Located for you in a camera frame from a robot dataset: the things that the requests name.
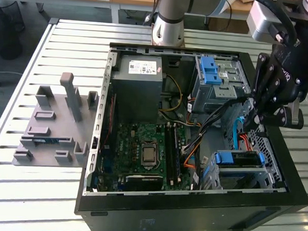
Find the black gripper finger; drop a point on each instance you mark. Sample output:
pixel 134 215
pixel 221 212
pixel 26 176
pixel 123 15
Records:
pixel 274 117
pixel 265 83

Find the hard disk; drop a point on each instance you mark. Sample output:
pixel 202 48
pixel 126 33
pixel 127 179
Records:
pixel 243 159

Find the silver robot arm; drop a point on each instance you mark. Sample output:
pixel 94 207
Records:
pixel 171 6

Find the grey metal disk bay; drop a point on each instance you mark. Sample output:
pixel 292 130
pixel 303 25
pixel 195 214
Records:
pixel 244 171

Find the blue plastic drive latch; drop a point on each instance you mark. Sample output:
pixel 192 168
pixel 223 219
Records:
pixel 210 71

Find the grey optical drive cage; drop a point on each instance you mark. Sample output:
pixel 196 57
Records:
pixel 204 100

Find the black RAM stick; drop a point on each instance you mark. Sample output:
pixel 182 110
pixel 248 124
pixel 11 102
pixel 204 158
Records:
pixel 176 153

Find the CPU socket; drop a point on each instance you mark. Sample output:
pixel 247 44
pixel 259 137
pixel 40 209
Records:
pixel 150 141

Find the silver CPU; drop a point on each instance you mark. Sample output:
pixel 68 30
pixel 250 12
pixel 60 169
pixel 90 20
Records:
pixel 149 155

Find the grey power supply unit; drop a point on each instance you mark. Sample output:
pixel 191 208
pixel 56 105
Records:
pixel 134 98

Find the green motherboard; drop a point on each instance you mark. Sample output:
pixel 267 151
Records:
pixel 131 145

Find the black graphics card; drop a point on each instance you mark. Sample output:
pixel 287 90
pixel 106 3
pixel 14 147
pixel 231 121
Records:
pixel 143 183

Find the black PC case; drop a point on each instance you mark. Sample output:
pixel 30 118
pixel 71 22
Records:
pixel 163 215

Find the grey parts rack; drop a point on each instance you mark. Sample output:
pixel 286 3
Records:
pixel 59 130

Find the blue green RAM stick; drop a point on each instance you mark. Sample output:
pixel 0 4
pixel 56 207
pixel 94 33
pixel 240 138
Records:
pixel 46 141

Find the black mesh waste bin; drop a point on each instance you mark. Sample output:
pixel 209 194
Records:
pixel 7 33

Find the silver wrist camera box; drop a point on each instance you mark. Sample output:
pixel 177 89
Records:
pixel 259 25

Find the brown square base plate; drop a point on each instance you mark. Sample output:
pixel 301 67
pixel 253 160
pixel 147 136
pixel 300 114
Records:
pixel 154 43

